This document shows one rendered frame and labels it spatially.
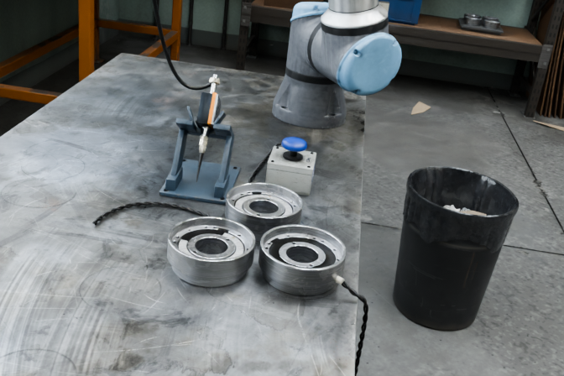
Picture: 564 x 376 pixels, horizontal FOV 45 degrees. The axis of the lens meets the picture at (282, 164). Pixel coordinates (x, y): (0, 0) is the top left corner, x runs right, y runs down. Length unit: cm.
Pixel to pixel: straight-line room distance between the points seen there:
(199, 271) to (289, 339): 13
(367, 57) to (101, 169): 47
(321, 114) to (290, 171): 30
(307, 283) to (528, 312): 170
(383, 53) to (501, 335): 131
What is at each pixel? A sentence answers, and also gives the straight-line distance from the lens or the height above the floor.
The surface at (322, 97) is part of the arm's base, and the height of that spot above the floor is 86.
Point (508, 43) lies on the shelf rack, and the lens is 433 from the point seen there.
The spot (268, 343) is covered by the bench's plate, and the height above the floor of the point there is 80.
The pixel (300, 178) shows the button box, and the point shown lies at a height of 83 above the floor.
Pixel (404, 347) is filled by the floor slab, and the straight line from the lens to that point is 210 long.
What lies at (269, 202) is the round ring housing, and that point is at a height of 83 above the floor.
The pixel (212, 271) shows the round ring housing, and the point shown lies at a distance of 78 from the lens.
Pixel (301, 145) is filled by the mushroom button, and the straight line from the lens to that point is 103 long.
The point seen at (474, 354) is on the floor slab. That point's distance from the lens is 216.
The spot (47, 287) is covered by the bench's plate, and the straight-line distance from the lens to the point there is 81.
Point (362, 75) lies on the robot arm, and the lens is 116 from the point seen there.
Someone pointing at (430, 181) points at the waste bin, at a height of 39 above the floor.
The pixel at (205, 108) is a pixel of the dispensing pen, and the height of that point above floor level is 92.
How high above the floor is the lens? 126
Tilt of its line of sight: 24 degrees down
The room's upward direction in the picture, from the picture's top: 7 degrees clockwise
